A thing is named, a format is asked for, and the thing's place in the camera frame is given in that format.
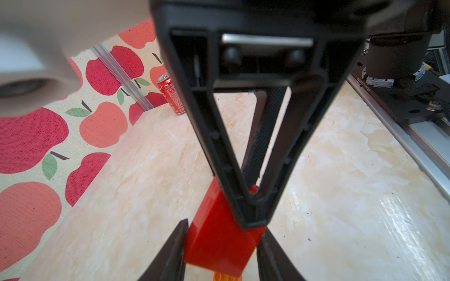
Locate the red soda can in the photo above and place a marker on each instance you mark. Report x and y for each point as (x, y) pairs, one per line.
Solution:
(168, 90)

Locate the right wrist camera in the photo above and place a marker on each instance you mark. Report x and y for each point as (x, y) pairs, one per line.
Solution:
(39, 37)

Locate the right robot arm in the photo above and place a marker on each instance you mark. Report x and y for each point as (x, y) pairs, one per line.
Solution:
(398, 33)

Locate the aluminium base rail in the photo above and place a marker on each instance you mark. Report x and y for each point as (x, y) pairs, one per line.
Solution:
(416, 110)

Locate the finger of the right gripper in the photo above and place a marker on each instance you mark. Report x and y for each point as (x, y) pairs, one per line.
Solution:
(293, 55)
(279, 165)

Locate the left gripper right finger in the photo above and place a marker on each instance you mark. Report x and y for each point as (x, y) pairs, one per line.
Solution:
(273, 263)

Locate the red lego brick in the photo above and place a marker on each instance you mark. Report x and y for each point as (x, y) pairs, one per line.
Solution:
(214, 239)

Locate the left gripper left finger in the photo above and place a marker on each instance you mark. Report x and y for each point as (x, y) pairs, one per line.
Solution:
(168, 264)

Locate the right frame post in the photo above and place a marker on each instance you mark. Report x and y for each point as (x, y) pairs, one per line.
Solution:
(126, 67)

